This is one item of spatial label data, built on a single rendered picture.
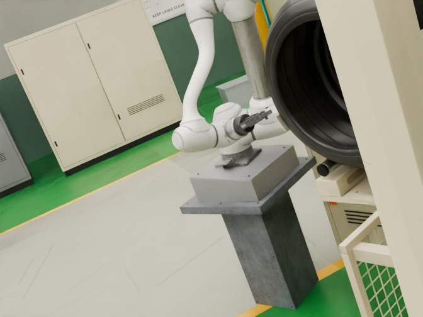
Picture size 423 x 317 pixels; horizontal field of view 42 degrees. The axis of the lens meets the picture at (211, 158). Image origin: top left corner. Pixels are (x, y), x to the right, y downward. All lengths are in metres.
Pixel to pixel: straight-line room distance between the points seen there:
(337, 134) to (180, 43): 7.96
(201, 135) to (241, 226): 0.70
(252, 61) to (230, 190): 0.58
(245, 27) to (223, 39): 7.67
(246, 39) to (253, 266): 1.13
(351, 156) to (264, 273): 1.22
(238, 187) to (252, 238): 0.35
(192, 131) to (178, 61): 7.65
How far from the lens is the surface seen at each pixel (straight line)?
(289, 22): 1.65
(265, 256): 2.70
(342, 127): 1.94
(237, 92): 7.21
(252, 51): 2.37
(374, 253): 1.13
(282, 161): 2.55
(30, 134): 9.43
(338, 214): 2.94
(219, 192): 2.52
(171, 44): 9.70
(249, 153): 2.58
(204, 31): 2.28
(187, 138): 2.09
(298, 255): 2.81
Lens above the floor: 1.56
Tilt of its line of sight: 16 degrees down
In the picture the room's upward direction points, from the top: 21 degrees counter-clockwise
